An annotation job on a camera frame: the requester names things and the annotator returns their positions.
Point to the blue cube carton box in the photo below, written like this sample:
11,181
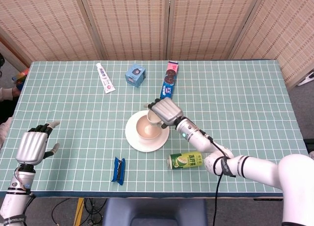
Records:
135,75

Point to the blue padded chair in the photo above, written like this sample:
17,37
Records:
154,212

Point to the yellow table leg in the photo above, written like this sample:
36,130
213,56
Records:
78,211

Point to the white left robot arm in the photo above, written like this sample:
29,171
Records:
16,194

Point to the blue cookie packet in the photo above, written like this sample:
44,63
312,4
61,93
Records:
119,170

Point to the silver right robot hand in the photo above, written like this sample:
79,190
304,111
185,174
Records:
166,110

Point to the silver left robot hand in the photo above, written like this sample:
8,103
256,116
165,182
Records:
32,145

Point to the white toothpaste tube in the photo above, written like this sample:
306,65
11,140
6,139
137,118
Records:
105,77

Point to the colourful handheld object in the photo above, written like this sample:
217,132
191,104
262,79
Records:
20,79

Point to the bamboo folding screen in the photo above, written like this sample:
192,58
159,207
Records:
137,22

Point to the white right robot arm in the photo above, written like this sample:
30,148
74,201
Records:
245,162

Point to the white round plate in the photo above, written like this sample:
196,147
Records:
147,145

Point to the blue cookie box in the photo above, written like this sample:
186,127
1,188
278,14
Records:
169,81

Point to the green checkered tablecloth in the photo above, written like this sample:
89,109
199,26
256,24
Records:
233,101

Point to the beige clothed person knee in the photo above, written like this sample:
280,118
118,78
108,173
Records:
5,133

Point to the white screen foot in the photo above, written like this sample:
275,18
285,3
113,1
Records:
306,80

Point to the person forearm light sleeve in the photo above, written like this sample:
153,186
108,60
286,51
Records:
8,93

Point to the beige bowl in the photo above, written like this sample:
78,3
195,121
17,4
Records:
147,131

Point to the green label tea bottle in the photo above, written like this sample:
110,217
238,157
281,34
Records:
186,161

